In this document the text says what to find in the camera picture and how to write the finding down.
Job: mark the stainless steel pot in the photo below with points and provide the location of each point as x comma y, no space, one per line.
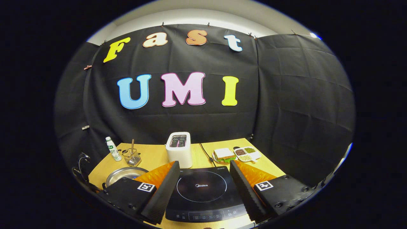
124,175

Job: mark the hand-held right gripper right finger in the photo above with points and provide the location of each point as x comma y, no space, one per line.
248,194

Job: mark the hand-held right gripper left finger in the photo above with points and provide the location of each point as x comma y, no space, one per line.
162,197

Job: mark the white toaster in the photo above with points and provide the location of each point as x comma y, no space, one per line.
179,156

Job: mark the white divided bean tray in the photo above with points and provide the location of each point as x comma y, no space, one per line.
248,157

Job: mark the ceiling light panel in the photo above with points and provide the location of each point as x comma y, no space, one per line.
315,36

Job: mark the black induction cooktop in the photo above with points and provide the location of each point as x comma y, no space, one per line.
203,203

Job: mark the sandwich with lettuce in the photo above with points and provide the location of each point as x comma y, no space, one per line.
224,153

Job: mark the white bottle green label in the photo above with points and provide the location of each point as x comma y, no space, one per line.
113,151

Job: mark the white sandwich plate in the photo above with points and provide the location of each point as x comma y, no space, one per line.
214,158

